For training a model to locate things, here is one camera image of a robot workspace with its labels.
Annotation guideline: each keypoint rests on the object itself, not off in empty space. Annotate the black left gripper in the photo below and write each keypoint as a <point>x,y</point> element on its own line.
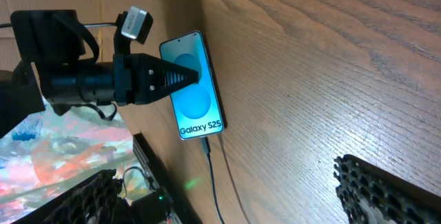
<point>59,63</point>

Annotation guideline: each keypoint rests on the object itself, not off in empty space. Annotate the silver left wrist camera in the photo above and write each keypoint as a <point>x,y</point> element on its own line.
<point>137,24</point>

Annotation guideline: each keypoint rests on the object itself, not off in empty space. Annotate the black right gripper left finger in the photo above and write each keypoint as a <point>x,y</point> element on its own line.
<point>94,200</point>

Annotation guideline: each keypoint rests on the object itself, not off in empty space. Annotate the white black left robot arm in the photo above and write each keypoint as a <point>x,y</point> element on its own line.
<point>59,65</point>

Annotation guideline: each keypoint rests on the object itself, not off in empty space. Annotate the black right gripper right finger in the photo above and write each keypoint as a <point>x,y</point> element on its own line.
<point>369,194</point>

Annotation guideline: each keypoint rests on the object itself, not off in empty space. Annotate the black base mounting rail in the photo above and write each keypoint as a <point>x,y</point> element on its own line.
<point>165,202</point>

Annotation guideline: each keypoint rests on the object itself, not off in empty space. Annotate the blue screen Galaxy smartphone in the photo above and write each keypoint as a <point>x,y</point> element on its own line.
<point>197,109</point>

